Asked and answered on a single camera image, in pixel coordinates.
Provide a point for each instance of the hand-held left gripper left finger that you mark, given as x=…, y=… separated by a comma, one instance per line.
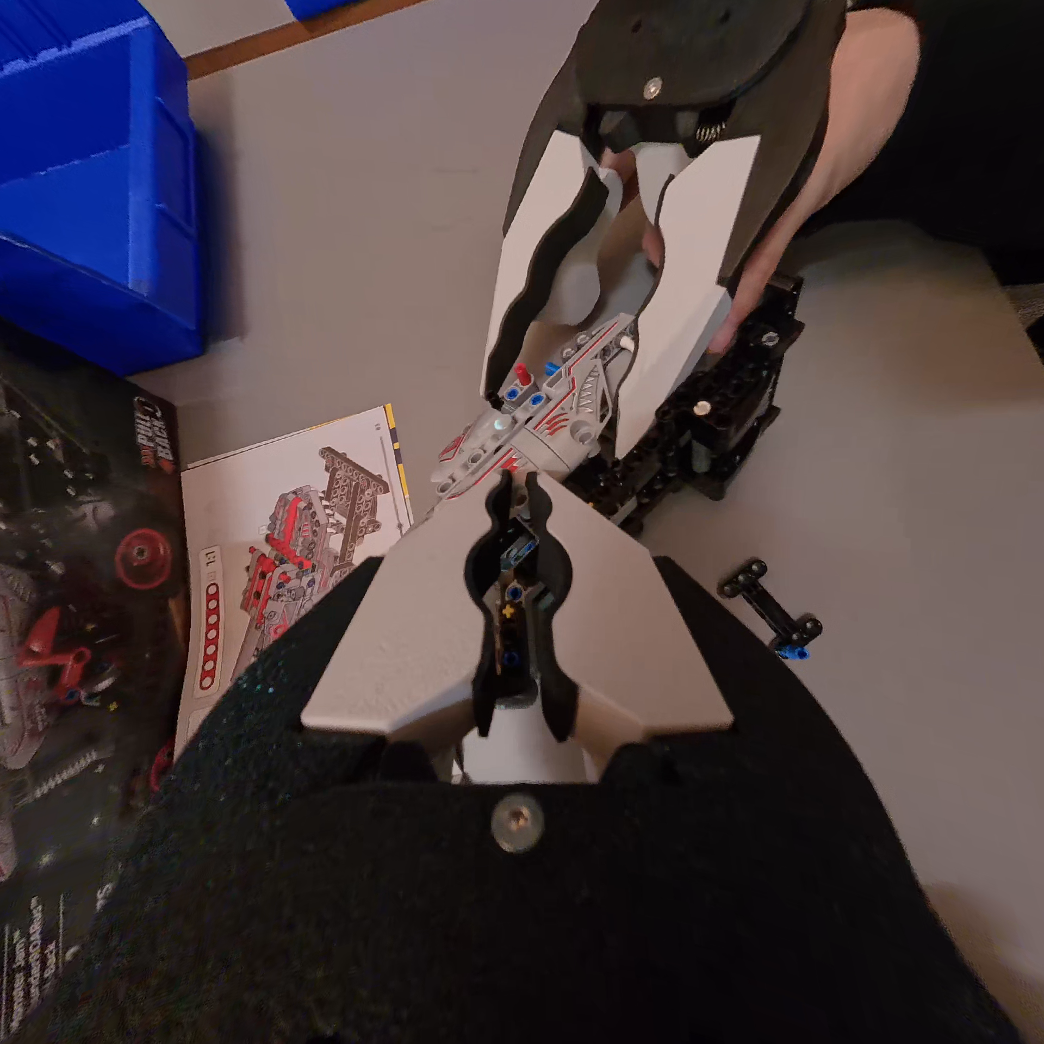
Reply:
x=391, y=652

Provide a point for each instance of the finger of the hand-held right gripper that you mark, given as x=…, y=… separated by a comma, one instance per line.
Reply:
x=693, y=269
x=538, y=220

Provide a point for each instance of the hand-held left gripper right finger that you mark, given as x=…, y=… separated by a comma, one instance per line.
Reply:
x=636, y=652

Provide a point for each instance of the grey red brick toy car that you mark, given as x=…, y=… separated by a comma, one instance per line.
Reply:
x=555, y=400

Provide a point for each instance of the person's right hand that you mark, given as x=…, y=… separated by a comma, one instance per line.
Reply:
x=864, y=122

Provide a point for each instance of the small black brick beam piece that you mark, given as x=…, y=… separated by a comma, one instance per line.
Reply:
x=771, y=608

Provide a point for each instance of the instruction booklet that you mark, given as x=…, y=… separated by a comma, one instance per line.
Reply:
x=245, y=506

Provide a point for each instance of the black printed toy box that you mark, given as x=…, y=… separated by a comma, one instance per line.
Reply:
x=65, y=506

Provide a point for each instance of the large blue storage bin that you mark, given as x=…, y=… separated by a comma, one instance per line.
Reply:
x=81, y=204

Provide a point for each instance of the black brick chassis frame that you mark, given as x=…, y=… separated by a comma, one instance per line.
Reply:
x=726, y=440

